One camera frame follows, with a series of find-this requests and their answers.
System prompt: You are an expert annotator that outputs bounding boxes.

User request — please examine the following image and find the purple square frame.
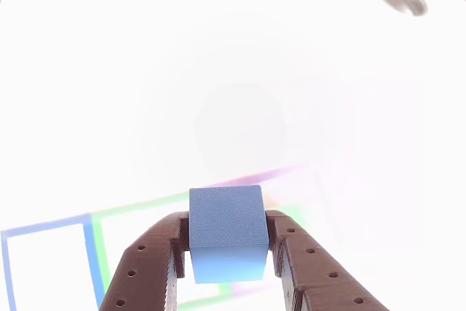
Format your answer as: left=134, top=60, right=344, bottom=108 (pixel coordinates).
left=209, top=163, right=317, bottom=296

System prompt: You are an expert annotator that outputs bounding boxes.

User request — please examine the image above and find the blue square frame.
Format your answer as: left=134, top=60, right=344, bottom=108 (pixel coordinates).
left=0, top=214, right=106, bottom=311

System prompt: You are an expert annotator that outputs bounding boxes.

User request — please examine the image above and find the small blue block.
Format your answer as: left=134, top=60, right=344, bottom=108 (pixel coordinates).
left=188, top=184, right=271, bottom=285

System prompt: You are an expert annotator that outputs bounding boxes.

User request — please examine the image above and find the green square frame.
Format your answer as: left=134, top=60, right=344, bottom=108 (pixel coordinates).
left=90, top=190, right=234, bottom=310

